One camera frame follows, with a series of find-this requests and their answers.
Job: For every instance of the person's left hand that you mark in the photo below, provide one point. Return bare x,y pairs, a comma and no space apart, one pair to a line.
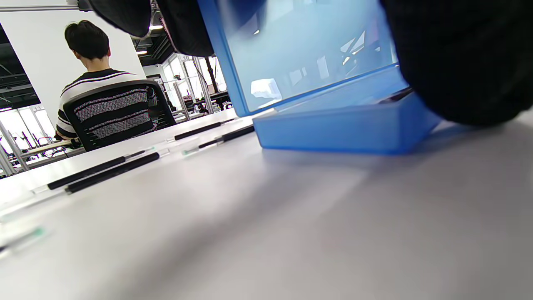
466,62

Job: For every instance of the single black pen refill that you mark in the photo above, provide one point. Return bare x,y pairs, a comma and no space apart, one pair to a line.
395,96

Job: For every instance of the blue translucent stationery box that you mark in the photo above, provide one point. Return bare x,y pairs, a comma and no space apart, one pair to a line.
333,129

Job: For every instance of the black pen refills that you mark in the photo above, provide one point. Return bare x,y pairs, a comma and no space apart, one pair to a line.
113,173

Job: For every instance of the black mesh office chair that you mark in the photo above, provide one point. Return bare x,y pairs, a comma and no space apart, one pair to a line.
162,110

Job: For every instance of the white office desk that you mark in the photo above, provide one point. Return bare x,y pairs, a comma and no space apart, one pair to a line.
46,148

